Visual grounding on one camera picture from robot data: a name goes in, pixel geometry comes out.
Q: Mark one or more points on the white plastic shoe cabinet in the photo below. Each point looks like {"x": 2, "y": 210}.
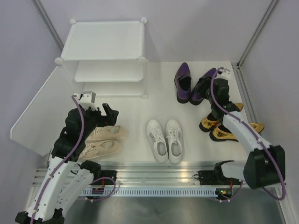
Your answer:
{"x": 107, "y": 57}

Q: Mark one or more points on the beige sneaker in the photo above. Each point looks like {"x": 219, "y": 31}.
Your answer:
{"x": 100, "y": 150}
{"x": 118, "y": 133}

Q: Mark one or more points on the aluminium rail base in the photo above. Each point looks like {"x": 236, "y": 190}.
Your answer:
{"x": 137, "y": 166}

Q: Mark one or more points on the white slotted cable duct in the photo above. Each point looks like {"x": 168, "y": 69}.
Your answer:
{"x": 165, "y": 192}

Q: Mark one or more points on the lower beige sneaker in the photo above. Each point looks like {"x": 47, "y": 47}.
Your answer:
{"x": 100, "y": 150}

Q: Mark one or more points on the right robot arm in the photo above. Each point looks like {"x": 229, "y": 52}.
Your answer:
{"x": 265, "y": 164}

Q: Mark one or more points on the left aluminium frame post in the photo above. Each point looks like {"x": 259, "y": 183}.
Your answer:
{"x": 48, "y": 23}

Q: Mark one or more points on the upper beige sneaker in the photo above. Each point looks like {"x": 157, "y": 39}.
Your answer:
{"x": 118, "y": 133}

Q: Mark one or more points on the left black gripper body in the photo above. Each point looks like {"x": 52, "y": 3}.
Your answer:
{"x": 96, "y": 119}

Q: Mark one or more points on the upper gold pointed shoe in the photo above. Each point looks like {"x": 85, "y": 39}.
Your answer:
{"x": 209, "y": 123}

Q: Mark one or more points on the left white sneaker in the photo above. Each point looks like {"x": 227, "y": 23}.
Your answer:
{"x": 157, "y": 141}

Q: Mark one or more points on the white cabinet door panel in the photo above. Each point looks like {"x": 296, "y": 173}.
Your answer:
{"x": 41, "y": 123}

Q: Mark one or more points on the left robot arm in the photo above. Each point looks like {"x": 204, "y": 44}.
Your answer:
{"x": 66, "y": 177}

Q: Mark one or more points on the right white sneaker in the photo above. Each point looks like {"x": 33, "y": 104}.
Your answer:
{"x": 174, "y": 136}

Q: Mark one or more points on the right aluminium frame post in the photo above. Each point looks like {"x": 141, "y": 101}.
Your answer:
{"x": 266, "y": 16}

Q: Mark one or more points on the lower gold pointed shoe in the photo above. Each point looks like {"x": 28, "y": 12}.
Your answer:
{"x": 221, "y": 134}

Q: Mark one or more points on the aluminium frame post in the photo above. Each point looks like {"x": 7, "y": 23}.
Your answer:
{"x": 48, "y": 23}
{"x": 266, "y": 16}

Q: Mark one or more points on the purple loafer shoe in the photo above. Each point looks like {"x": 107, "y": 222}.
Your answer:
{"x": 182, "y": 82}
{"x": 198, "y": 93}

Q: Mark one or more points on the gold pointed shoe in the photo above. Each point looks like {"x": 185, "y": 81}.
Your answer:
{"x": 221, "y": 134}
{"x": 209, "y": 123}

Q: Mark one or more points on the white sneaker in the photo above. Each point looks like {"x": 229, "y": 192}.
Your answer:
{"x": 174, "y": 136}
{"x": 157, "y": 141}

